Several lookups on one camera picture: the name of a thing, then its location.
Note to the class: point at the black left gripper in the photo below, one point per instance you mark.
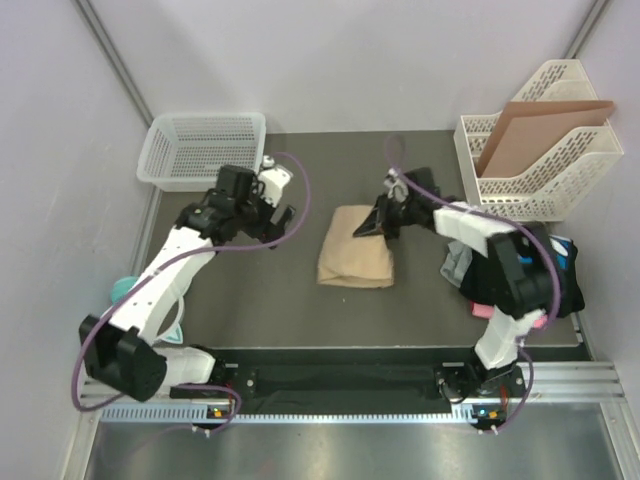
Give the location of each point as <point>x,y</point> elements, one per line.
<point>267,229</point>

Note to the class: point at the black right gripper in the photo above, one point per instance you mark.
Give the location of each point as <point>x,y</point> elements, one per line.
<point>373,225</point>

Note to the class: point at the beige t shirt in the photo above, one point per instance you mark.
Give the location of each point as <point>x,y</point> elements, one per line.
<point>347,261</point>

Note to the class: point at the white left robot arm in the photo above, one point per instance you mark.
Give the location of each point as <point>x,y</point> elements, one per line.
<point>120,351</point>

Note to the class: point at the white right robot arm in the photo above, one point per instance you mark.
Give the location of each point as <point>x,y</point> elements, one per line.
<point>458,220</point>

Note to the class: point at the grey t shirt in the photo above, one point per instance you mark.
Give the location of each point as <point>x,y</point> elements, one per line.
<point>456,264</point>

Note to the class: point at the black daisy print t shirt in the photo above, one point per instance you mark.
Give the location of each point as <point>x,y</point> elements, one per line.
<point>570,290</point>

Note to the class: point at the white perforated plastic basket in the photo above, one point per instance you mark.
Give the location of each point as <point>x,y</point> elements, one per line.
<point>183,152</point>

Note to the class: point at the pink folded t shirt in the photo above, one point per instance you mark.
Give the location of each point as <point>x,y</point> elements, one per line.
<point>486,312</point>

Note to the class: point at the teal cat ear headphones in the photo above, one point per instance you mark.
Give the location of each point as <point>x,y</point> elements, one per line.
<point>171,331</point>

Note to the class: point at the brown cardboard folder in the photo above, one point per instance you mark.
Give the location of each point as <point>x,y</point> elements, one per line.
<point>525,131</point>

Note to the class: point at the cream plastic file organizer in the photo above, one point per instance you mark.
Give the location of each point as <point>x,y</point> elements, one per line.
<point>550,188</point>

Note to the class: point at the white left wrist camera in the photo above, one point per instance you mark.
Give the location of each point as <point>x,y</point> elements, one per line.
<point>275,178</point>

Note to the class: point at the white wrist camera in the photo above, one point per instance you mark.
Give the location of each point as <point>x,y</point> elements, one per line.
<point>275,178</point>
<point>397,190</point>

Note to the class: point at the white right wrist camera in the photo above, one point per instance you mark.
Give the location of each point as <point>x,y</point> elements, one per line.
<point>397,190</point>

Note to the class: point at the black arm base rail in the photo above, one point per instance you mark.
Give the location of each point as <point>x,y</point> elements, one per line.
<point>432,374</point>

